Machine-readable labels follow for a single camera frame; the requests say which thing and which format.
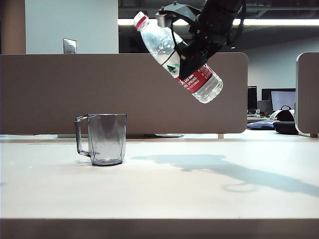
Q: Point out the white partition foot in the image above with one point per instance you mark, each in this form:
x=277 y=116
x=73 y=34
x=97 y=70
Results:
x=220 y=136

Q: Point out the long ceiling light strip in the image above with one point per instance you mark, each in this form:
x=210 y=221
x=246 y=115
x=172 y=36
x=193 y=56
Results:
x=274 y=22

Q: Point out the wide black computer monitor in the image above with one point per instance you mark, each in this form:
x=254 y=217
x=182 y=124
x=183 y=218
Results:
x=281 y=99

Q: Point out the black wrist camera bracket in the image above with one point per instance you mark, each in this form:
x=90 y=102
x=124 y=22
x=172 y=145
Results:
x=183 y=11

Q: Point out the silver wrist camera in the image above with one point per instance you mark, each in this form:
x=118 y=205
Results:
x=162 y=20

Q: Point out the grey metal partition base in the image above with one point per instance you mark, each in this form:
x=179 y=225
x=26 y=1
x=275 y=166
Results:
x=169 y=135

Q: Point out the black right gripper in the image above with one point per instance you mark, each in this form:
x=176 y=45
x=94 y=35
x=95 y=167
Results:
x=207 y=43

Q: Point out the black bag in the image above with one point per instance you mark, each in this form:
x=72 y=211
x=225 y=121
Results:
x=285 y=124

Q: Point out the clear water bottle red label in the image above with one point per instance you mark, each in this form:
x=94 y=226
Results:
x=159 y=42

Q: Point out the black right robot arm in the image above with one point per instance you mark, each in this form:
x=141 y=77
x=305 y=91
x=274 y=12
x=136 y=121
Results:
x=221 y=13

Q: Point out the dark narrow computer monitor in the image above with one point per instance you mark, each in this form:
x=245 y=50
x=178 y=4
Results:
x=252 y=99

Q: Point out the grey office chair back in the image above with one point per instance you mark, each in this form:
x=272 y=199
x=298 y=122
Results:
x=264 y=107

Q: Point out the wide brown desk partition panel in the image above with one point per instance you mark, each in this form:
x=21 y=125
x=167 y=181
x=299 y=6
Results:
x=49 y=94

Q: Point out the silver wall switch plate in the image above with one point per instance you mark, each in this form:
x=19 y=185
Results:
x=69 y=46

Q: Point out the grey transparent faceted mug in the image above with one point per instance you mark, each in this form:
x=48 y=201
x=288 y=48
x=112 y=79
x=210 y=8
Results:
x=107 y=139

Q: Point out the blue patterned cloth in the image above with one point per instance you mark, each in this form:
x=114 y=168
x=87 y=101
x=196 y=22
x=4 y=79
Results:
x=260 y=125

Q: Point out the narrow brown desk partition panel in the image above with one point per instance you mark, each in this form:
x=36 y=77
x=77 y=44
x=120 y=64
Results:
x=309 y=94

